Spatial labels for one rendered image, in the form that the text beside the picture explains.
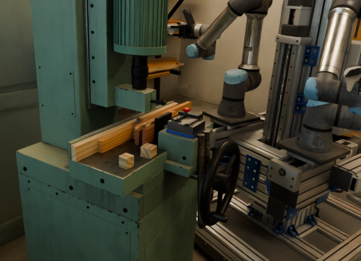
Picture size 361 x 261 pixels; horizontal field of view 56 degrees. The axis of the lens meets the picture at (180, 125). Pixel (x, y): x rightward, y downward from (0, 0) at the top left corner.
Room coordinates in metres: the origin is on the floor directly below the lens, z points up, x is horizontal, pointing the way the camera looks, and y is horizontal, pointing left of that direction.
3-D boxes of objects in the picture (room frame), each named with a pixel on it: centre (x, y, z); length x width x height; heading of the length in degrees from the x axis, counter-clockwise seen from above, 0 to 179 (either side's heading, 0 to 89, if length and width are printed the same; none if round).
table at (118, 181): (1.11, 0.06, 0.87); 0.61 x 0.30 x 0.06; 152
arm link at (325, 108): (1.36, -0.58, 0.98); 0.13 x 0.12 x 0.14; 64
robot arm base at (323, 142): (1.36, -0.58, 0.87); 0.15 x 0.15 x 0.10
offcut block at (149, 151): (0.98, 0.09, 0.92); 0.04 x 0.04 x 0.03; 65
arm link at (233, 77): (1.75, -0.27, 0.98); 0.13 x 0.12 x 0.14; 143
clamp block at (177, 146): (1.07, -0.02, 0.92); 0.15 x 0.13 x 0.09; 152
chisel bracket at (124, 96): (1.17, 0.17, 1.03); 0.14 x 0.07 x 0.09; 62
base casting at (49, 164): (1.22, 0.26, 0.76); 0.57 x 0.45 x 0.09; 62
